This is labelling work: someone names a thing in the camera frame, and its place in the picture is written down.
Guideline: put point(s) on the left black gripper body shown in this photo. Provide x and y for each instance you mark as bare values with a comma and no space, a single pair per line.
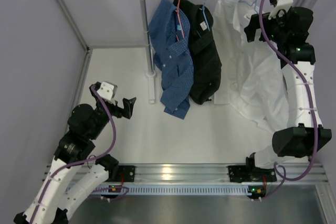
115,109

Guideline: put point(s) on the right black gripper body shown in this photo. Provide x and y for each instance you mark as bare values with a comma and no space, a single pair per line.
274,28

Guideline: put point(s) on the white shirt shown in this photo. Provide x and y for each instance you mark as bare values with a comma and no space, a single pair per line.
251,78

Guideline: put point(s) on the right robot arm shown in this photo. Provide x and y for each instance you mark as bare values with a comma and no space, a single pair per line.
304,134

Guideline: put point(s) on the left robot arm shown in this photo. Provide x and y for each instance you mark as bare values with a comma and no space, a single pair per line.
74,173

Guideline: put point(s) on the black shirt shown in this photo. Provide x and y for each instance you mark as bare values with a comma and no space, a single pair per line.
207,64

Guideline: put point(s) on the blue checked shirt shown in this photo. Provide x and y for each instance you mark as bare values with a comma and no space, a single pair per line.
172,56

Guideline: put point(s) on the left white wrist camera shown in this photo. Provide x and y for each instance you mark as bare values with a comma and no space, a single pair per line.
106,90

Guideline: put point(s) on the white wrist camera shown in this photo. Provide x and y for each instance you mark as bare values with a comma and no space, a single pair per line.
106,90
279,5

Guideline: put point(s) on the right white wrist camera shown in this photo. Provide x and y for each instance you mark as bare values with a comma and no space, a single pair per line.
279,5

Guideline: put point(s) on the blue wire hanger with shirt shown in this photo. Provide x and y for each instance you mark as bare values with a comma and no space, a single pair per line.
204,15

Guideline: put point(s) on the grey slotted cable duct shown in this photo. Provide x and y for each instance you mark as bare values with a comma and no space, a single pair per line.
194,190

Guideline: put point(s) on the pink wire hanger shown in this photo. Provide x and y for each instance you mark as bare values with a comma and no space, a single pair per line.
179,18

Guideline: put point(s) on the aluminium mounting rail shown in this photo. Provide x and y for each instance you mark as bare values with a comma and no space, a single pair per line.
206,173

